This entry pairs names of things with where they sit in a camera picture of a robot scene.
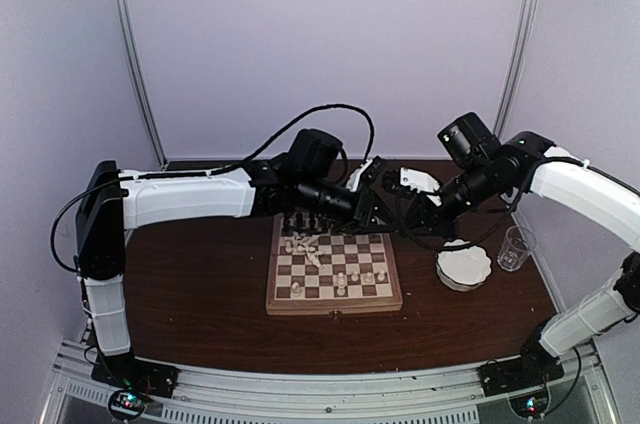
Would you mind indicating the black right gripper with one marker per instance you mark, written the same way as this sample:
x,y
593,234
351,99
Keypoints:
x,y
422,213

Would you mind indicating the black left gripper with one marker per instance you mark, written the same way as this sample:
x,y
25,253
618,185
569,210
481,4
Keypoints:
x,y
369,204

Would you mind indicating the wooden chess board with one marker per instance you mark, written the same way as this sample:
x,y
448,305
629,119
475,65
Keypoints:
x,y
344,254

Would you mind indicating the white knight chess piece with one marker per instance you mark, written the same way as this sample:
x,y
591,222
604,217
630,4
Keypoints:
x,y
296,290

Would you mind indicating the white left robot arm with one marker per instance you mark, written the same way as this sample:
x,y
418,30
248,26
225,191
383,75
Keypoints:
x,y
120,202

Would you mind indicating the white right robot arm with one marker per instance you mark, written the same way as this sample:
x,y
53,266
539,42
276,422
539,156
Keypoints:
x,y
530,163

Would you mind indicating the black chess pieces rows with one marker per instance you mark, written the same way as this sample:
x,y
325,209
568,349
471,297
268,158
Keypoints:
x,y
303,223

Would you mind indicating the pile of white chess pieces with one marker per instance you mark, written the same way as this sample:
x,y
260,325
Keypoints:
x,y
306,246

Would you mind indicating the right round controller board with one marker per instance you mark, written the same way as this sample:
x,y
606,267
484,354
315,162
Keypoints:
x,y
530,406

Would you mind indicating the round controller board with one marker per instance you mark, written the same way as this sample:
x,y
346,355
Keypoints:
x,y
530,406
127,405

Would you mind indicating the left round controller board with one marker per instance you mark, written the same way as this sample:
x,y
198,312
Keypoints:
x,y
127,405

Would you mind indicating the white scalloped ceramic bowl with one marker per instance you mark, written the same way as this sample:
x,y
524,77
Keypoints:
x,y
463,270

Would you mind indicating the clear drinking glass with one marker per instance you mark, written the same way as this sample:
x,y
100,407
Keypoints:
x,y
518,244

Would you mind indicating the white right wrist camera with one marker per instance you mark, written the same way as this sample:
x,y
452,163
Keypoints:
x,y
422,183

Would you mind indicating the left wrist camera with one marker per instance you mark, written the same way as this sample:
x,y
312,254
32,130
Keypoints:
x,y
365,174

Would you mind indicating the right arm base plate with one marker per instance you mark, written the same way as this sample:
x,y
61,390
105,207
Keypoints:
x,y
499,377

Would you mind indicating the right aluminium frame post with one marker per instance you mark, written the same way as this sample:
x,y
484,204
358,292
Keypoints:
x,y
524,27

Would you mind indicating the aluminium frame post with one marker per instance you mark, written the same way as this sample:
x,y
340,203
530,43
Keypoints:
x,y
524,27
138,82

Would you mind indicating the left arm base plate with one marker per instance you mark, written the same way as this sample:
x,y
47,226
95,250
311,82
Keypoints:
x,y
157,380

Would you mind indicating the aluminium front rail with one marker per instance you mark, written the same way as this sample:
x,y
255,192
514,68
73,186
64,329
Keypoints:
x,y
451,394

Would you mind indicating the left aluminium frame post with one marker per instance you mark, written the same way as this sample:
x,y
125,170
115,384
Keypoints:
x,y
138,82

